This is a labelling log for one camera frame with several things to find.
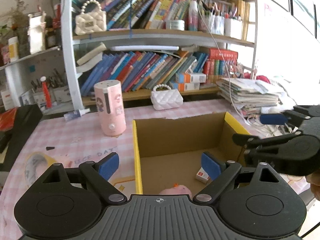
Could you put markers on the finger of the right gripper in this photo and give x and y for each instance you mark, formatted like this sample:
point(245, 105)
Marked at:
point(293, 118)
point(252, 141)

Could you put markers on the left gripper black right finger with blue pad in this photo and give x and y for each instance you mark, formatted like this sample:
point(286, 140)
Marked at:
point(250, 202)

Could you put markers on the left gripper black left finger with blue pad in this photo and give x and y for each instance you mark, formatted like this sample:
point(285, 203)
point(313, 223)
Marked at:
point(65, 202)

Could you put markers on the yellow tape roll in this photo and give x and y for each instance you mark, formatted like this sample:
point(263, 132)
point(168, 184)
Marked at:
point(35, 165)

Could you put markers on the pink plush toy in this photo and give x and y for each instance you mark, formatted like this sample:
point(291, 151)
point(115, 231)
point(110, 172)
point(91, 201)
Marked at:
point(177, 189)

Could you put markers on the person's right hand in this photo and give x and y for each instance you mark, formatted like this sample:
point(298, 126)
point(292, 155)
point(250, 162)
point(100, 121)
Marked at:
point(314, 181)

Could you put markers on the stack of newspapers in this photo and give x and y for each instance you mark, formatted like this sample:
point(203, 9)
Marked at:
point(248, 96)

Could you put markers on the small white red box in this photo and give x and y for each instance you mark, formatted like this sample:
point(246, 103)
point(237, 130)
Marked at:
point(202, 176)

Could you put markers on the pink checkered tablecloth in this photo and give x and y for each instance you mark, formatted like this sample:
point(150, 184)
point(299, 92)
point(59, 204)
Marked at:
point(82, 139)

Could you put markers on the yellow cardboard box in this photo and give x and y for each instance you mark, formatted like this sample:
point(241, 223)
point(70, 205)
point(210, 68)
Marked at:
point(168, 151)

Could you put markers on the small spray bottle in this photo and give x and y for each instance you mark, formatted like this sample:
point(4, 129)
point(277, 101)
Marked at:
point(75, 114)

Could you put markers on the orange white medicine box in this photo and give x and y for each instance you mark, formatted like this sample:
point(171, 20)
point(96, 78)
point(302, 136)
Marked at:
point(190, 78)

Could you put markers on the red thick dictionary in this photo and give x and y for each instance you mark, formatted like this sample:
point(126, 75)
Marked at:
point(218, 63)

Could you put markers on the white quilted pearl handbag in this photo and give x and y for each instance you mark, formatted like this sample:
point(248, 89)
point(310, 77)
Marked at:
point(163, 97)

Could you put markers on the red tassel ornament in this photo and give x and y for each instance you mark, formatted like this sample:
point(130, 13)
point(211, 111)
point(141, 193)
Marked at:
point(46, 92)

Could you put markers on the white pen holder cup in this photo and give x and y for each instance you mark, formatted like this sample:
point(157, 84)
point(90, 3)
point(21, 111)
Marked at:
point(233, 28)

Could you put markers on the pink cylindrical humidifier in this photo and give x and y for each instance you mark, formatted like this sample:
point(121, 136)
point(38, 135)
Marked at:
point(110, 108)

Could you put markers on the cream quilted pearl handbag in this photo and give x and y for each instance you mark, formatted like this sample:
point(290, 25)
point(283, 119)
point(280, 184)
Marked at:
point(91, 22)

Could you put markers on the white bookshelf frame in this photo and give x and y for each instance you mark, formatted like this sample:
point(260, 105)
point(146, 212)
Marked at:
point(137, 37)

